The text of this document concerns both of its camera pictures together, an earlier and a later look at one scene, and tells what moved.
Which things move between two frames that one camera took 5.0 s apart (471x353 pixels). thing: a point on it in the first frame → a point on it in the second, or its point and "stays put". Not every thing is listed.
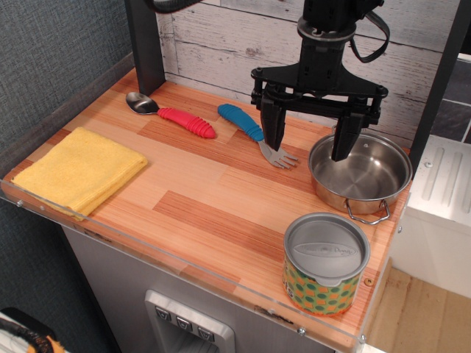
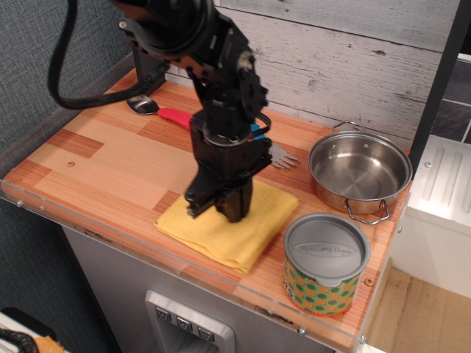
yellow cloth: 74,170 → 234,246
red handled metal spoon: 141,104 stays put
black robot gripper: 319,81 → 228,155
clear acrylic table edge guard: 19,201 stays put
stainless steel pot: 374,173 stays put
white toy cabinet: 432,238 stays put
